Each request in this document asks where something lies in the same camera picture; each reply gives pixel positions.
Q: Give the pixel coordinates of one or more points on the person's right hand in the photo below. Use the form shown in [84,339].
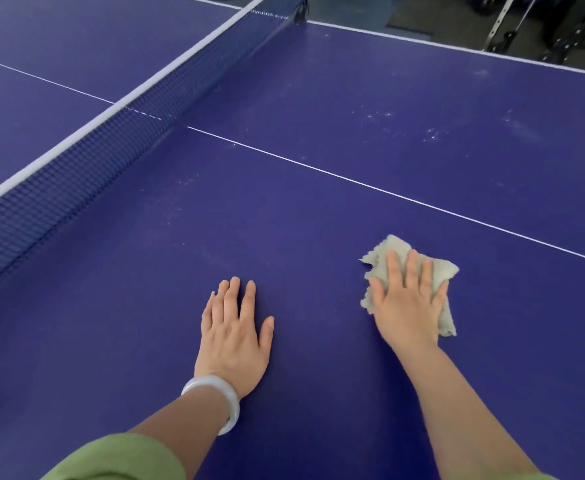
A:
[410,314]

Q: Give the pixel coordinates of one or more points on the person's right forearm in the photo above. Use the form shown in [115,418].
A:
[467,419]

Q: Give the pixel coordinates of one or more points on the person's left hand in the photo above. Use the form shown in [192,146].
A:
[232,344]

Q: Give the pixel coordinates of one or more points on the green right sleeve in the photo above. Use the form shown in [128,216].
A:
[532,477]

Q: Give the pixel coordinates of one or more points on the dark table tennis net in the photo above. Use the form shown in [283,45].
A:
[97,159]

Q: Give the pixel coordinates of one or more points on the dark floor mat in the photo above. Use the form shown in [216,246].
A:
[432,19]

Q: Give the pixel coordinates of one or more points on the purple rolled exercise mat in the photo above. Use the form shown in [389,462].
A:
[487,2]

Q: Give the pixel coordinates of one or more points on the person's left forearm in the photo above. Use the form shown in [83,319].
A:
[182,424]

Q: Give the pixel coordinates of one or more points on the grey cleaning cloth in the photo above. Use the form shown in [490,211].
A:
[380,254]

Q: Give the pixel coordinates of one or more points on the black net post clamp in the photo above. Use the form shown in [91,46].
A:
[301,9]

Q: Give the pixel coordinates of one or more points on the blue table tennis table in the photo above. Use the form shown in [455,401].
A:
[322,169]

